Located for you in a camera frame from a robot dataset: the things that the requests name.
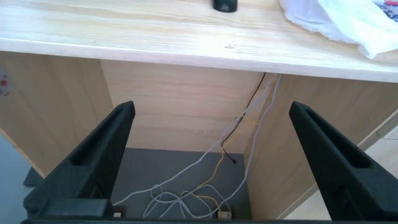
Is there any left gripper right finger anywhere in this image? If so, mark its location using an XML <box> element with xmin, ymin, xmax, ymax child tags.
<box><xmin>289</xmin><ymin>100</ymin><xmax>398</xmax><ymax>222</ymax></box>

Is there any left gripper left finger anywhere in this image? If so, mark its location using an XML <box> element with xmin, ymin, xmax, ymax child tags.
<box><xmin>23</xmin><ymin>100</ymin><xmax>136</xmax><ymax>220</ymax></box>

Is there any white plastic shopping bag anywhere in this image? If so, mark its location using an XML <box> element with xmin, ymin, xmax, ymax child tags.
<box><xmin>279</xmin><ymin>0</ymin><xmax>398</xmax><ymax>60</ymax></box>

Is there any white sticker with red mark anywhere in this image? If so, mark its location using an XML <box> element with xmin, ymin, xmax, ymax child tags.
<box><xmin>0</xmin><ymin>63</ymin><xmax>11</xmax><ymax>98</ymax></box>

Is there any wooden counter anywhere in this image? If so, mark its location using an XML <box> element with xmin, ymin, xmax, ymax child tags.
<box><xmin>0</xmin><ymin>0</ymin><xmax>398</xmax><ymax>220</ymax></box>

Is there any black round object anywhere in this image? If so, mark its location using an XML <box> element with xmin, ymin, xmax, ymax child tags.
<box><xmin>212</xmin><ymin>0</ymin><xmax>238</xmax><ymax>14</ymax></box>

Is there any white cable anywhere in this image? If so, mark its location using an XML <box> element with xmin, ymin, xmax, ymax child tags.
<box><xmin>142</xmin><ymin>73</ymin><xmax>282</xmax><ymax>219</ymax></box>
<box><xmin>112</xmin><ymin>93</ymin><xmax>268</xmax><ymax>207</ymax></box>

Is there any black cable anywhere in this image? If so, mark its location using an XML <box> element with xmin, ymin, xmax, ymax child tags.
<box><xmin>221</xmin><ymin>72</ymin><xmax>267</xmax><ymax>164</ymax></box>

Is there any yellow cable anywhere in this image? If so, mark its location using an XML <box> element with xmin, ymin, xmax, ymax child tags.
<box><xmin>189</xmin><ymin>76</ymin><xmax>277</xmax><ymax>215</ymax></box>

